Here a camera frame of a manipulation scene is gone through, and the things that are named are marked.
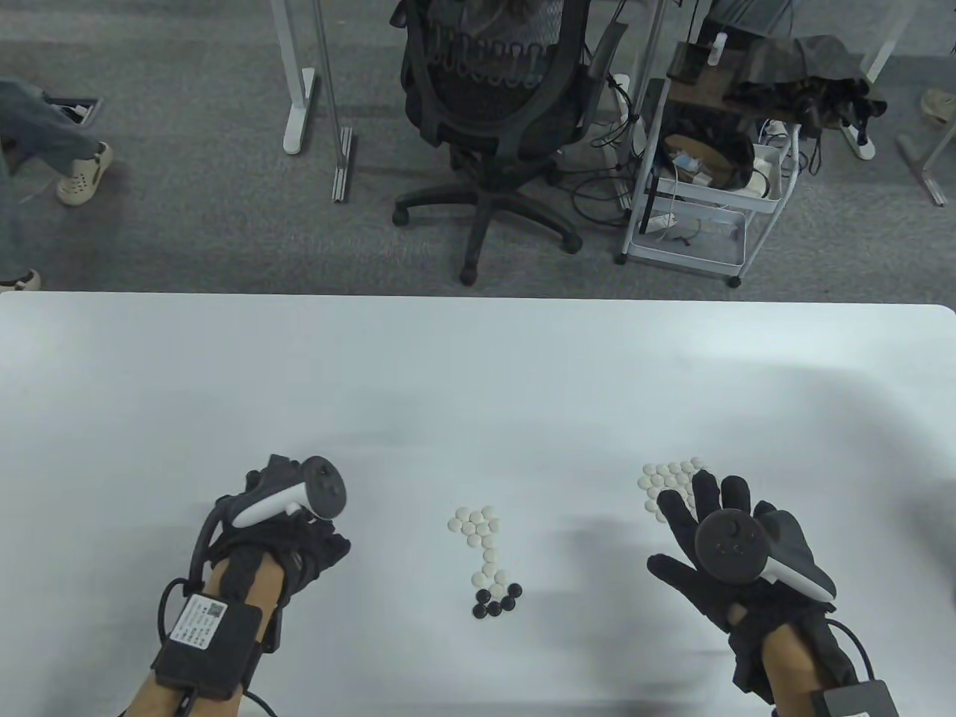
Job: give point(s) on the grey white hand controller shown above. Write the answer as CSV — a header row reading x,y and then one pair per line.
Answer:
x,y
728,549
325,489

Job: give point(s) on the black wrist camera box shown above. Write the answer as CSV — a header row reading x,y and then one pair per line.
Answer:
x,y
205,646
859,700

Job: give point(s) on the sorted black go stones group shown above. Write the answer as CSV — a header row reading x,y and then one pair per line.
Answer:
x,y
252,476

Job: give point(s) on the person's left hand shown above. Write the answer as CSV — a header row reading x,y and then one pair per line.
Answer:
x,y
314,553

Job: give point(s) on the black mesh office chair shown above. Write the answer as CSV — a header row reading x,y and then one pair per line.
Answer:
x,y
485,160

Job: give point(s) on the small white bottle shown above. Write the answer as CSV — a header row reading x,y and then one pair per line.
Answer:
x,y
718,51

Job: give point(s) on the black cloth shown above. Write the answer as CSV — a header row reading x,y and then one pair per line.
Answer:
x,y
799,67

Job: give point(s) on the aluminium profile post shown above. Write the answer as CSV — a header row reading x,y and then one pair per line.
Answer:
x,y
342,164

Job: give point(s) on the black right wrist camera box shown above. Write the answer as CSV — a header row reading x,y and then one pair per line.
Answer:
x,y
859,700

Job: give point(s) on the white utility cart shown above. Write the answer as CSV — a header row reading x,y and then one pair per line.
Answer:
x,y
687,258

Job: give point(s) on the mixed black white go stones pile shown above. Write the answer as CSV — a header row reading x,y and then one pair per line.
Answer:
x,y
485,556

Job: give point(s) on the grey white right hand controller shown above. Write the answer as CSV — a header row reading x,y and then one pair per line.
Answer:
x,y
728,549

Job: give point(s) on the grey white left hand controller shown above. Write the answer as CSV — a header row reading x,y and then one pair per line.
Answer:
x,y
325,489

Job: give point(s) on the tan shoe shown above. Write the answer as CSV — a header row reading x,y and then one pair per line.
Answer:
x,y
939,104

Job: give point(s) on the sorted white go stones group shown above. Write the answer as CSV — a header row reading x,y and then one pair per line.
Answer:
x,y
661,474

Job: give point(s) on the grey metal floor foot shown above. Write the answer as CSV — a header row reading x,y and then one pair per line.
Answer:
x,y
926,175

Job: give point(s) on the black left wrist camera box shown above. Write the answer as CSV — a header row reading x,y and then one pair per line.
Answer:
x,y
205,646

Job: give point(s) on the person's right hand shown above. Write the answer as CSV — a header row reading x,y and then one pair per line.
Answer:
x,y
709,605

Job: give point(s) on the floor socket box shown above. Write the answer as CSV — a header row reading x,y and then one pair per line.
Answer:
x,y
82,110

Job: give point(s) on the white power strip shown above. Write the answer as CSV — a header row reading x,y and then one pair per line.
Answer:
x,y
859,142

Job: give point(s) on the white desk leg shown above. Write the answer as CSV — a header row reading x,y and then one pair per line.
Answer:
x,y
889,52
299,112

